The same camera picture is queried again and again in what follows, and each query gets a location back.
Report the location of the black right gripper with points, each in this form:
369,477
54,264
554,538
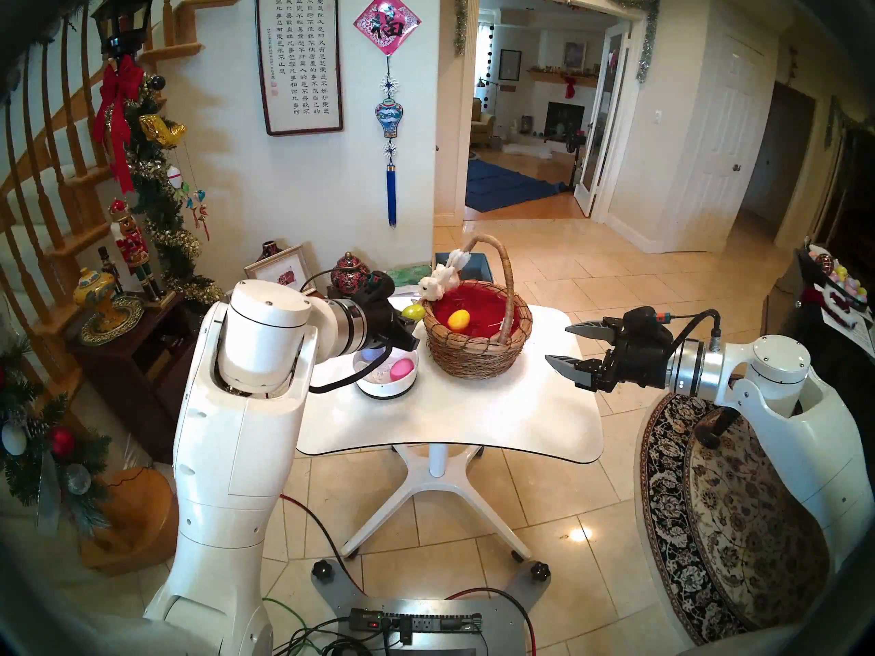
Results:
636,364

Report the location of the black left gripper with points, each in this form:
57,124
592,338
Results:
389,326

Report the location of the green glitter easter egg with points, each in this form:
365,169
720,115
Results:
414,313

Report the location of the yellow easter egg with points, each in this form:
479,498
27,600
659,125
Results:
459,320

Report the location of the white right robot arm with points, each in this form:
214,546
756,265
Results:
820,456

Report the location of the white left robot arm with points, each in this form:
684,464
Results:
232,456

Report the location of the pink easter egg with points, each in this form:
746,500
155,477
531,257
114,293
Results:
402,369

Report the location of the brown wicker basket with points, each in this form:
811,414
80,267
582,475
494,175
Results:
478,361

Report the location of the colourful egg centrepiece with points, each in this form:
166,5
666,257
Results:
841,279

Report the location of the white plush bunny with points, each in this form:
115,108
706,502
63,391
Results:
448,272
432,290

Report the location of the green jade ornament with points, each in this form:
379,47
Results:
410,276

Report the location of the red cloisonne lidded jar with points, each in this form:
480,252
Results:
348,272

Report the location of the white round bowl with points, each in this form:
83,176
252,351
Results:
389,389

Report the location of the red shredded paper filling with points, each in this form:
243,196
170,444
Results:
489,306

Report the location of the framed red shoe picture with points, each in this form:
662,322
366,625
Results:
284,272

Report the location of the small dark vase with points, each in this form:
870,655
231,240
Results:
268,249

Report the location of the blue floor rug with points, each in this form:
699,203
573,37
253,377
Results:
502,186

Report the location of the blue vase tassel hanging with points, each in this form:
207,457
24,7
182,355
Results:
389,118

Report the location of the tan armchair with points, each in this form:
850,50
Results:
482,125

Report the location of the black knob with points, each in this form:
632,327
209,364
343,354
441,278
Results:
321,569
540,570

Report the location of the black fireplace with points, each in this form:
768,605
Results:
564,120

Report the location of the white glass french door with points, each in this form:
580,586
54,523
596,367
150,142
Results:
601,115

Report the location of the white panel door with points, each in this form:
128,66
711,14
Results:
721,149

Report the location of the red christmas stocking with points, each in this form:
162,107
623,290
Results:
569,87

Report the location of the oriental patterned rug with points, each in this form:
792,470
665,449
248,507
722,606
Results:
738,559

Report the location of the green tinsel christmas garland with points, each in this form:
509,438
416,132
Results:
160,203

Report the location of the dark wooden side table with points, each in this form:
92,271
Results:
137,367

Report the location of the ornate decorative plate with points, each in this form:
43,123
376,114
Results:
130,313

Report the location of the red nutcracker figure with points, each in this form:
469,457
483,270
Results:
131,244

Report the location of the framed chinese calligraphy scroll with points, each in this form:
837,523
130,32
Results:
297,53

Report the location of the red diamond fu decoration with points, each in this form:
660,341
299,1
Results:
387,22

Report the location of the small black nutcracker figure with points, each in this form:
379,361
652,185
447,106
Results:
109,268

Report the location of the black power strip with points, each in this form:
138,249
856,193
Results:
424,622

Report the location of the gold ingot ornament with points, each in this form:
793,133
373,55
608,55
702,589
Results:
160,130

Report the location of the yellow porcelain urn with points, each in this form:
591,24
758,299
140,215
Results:
96,292

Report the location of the silver tinsel doorway garland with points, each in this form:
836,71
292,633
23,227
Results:
648,39

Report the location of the wooden staircase banister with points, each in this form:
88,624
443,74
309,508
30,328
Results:
68,241

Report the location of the red ribbon bow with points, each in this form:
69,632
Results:
119,87

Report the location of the black lantern lamp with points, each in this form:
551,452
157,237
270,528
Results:
126,19

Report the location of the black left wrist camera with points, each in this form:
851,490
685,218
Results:
379,283

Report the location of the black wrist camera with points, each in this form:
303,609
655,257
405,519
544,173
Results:
379,283
642,320

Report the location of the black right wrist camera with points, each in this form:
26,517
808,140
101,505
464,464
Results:
642,320

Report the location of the white table pedestal base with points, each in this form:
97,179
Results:
437,467

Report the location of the black framed wall picture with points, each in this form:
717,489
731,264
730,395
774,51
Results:
510,65

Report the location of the grey metal robot base plate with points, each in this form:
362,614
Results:
506,620

